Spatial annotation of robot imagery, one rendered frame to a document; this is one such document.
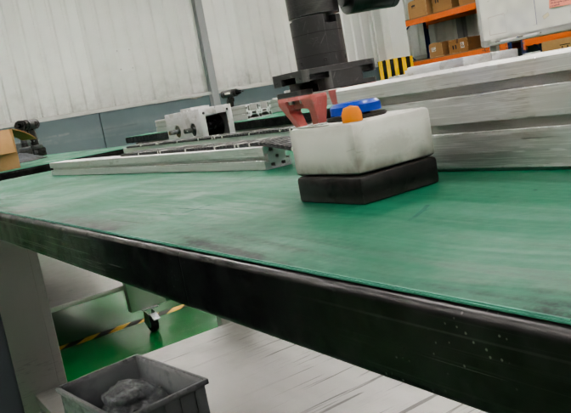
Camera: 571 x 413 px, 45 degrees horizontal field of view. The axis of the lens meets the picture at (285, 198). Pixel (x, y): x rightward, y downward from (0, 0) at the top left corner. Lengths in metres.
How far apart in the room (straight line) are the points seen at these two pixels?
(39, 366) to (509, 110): 1.62
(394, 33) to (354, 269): 8.59
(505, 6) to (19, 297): 3.14
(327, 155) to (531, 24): 3.63
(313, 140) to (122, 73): 11.98
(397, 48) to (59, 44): 5.84
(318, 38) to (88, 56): 11.63
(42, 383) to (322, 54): 1.43
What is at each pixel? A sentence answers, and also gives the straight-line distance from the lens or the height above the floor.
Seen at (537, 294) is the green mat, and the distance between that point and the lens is 0.27.
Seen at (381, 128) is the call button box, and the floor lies 0.83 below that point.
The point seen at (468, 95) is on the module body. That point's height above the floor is 0.84.
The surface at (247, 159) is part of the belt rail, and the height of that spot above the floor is 0.79.
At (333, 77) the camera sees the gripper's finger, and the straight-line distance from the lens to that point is 0.75.
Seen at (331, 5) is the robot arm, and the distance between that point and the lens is 0.77.
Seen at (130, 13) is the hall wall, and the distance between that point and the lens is 12.71.
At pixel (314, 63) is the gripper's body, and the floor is 0.90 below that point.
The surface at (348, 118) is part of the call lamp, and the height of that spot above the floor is 0.84.
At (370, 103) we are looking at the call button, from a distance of 0.53.
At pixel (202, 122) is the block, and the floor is 0.84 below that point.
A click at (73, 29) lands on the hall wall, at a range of 12.32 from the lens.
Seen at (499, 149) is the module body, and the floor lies 0.80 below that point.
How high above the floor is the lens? 0.87
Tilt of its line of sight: 8 degrees down
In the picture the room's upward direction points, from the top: 10 degrees counter-clockwise
